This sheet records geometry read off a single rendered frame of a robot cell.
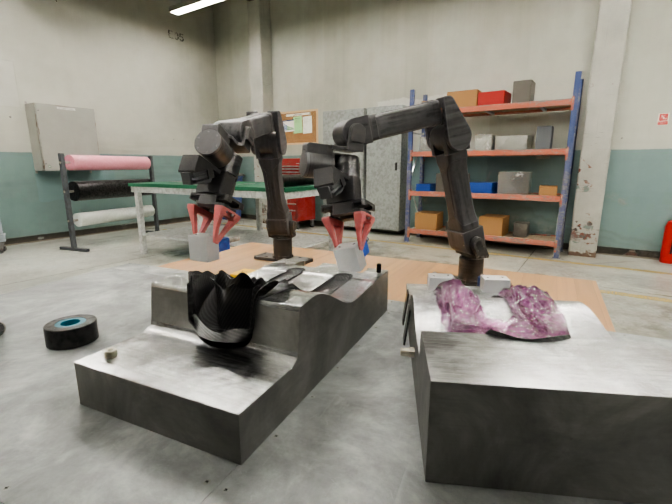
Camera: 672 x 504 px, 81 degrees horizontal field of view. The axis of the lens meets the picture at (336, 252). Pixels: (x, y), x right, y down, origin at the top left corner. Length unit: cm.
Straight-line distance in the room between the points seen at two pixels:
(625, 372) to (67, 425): 61
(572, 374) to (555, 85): 578
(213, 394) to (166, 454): 8
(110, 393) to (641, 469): 57
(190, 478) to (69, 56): 752
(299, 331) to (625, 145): 570
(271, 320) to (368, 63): 666
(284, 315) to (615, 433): 36
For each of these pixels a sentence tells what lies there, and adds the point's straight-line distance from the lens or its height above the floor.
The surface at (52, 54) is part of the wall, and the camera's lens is 771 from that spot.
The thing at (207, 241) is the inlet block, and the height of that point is 95.
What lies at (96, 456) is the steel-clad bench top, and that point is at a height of 80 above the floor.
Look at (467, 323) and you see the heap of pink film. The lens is 58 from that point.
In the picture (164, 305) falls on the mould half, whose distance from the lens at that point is 65.
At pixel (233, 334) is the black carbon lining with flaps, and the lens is 54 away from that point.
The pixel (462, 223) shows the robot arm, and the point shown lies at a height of 97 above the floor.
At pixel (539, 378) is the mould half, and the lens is 43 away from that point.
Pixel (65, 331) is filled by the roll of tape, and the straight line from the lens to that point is 81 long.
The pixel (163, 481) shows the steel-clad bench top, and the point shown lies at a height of 80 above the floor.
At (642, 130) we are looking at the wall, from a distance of 605.
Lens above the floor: 110
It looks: 12 degrees down
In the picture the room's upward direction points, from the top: straight up
